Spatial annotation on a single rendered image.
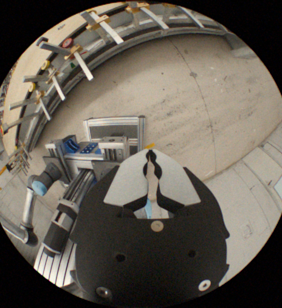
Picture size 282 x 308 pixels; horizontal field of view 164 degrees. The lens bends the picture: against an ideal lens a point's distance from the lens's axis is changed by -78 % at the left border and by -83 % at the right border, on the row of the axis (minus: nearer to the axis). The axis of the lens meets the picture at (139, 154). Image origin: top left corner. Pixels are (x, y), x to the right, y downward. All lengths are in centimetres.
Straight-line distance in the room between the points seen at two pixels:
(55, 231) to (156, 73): 175
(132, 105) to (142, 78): 42
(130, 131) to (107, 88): 73
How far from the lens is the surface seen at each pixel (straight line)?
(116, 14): 106
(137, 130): 125
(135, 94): 143
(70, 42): 87
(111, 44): 94
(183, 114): 154
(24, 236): 78
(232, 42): 263
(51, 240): 58
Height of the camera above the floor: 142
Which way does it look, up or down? 59 degrees down
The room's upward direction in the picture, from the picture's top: 174 degrees counter-clockwise
